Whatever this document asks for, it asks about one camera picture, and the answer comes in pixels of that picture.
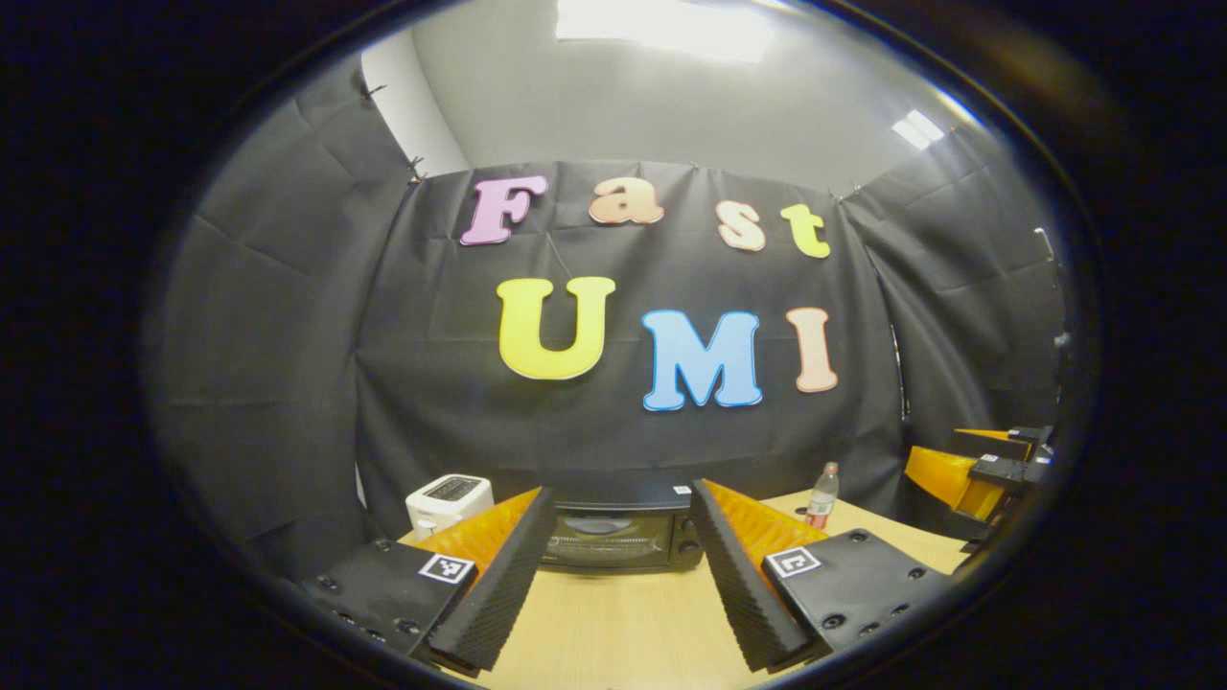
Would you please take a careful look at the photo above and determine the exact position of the white toaster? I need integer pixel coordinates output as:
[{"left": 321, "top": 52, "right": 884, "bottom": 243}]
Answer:
[{"left": 405, "top": 473, "right": 496, "bottom": 538}]

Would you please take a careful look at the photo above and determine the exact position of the metal stand pole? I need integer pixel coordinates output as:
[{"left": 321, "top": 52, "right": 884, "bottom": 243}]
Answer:
[{"left": 1033, "top": 225, "right": 1075, "bottom": 403}]

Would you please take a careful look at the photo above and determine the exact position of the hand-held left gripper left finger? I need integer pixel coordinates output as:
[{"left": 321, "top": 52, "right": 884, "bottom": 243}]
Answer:
[{"left": 302, "top": 486, "right": 559, "bottom": 674}]

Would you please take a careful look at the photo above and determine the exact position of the clear plastic water bottle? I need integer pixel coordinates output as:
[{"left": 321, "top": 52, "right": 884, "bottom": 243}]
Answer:
[{"left": 805, "top": 462, "right": 842, "bottom": 531}]

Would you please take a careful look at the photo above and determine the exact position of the ceiling light panel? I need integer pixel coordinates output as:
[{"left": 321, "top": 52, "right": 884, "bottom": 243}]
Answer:
[
  {"left": 556, "top": 0, "right": 776, "bottom": 63},
  {"left": 891, "top": 108, "right": 947, "bottom": 151}
]

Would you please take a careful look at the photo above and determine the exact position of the glass oven door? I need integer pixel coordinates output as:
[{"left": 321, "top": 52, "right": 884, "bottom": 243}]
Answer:
[{"left": 542, "top": 511, "right": 677, "bottom": 568}]

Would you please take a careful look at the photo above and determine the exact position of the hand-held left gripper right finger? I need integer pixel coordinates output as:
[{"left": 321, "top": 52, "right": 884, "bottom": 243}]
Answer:
[{"left": 690, "top": 477, "right": 955, "bottom": 674}]

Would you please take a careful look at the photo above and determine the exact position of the black electric oven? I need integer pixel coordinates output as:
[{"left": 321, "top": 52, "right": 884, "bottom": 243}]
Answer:
[{"left": 535, "top": 482, "right": 706, "bottom": 575}]

